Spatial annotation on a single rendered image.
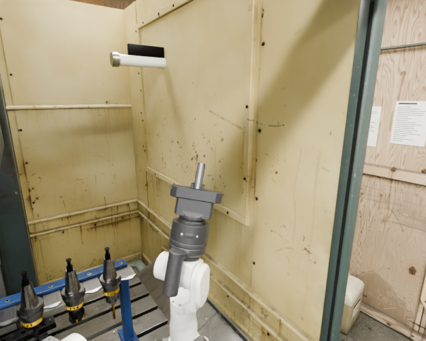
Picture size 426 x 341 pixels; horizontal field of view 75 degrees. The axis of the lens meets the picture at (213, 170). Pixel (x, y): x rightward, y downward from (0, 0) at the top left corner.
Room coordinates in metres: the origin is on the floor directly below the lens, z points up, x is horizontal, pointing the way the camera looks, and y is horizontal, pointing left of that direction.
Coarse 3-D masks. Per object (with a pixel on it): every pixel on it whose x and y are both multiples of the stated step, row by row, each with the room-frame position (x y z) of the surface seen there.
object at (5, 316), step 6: (12, 306) 0.66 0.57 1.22; (0, 312) 0.64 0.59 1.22; (6, 312) 0.64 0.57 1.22; (12, 312) 0.64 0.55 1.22; (0, 318) 0.62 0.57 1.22; (6, 318) 0.62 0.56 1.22; (12, 318) 0.62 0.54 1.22; (18, 318) 0.62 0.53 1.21; (0, 324) 0.60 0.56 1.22; (6, 324) 0.60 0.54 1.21
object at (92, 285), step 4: (88, 280) 0.78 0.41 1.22; (92, 280) 0.78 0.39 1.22; (96, 280) 0.78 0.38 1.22; (84, 284) 0.76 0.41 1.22; (88, 284) 0.76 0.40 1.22; (92, 284) 0.76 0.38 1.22; (96, 284) 0.76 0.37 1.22; (100, 284) 0.76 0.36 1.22; (88, 288) 0.74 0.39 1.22; (92, 288) 0.74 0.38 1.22; (96, 288) 0.74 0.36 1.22; (100, 288) 0.74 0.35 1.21; (88, 292) 0.72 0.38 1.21; (92, 292) 0.72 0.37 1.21
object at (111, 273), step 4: (104, 260) 0.77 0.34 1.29; (108, 260) 0.77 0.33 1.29; (112, 260) 0.78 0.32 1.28; (104, 264) 0.77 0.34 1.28; (108, 264) 0.77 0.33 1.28; (112, 264) 0.78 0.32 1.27; (104, 268) 0.77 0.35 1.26; (108, 268) 0.77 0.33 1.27; (112, 268) 0.78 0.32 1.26; (104, 272) 0.77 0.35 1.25; (108, 272) 0.77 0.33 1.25; (112, 272) 0.77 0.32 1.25; (104, 276) 0.77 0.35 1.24; (108, 276) 0.76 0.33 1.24; (112, 276) 0.77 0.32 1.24; (116, 276) 0.78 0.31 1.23; (108, 280) 0.76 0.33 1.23
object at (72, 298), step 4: (80, 284) 0.74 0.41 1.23; (64, 288) 0.72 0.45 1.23; (80, 288) 0.72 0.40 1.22; (84, 288) 0.73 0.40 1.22; (64, 292) 0.71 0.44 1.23; (76, 292) 0.71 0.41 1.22; (80, 292) 0.71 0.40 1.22; (84, 292) 0.73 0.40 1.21; (64, 296) 0.69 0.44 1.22; (68, 296) 0.69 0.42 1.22; (72, 296) 0.69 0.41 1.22; (76, 296) 0.71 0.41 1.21; (80, 296) 0.71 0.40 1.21; (64, 300) 0.69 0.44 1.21; (68, 300) 0.69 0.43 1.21; (72, 300) 0.69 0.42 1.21
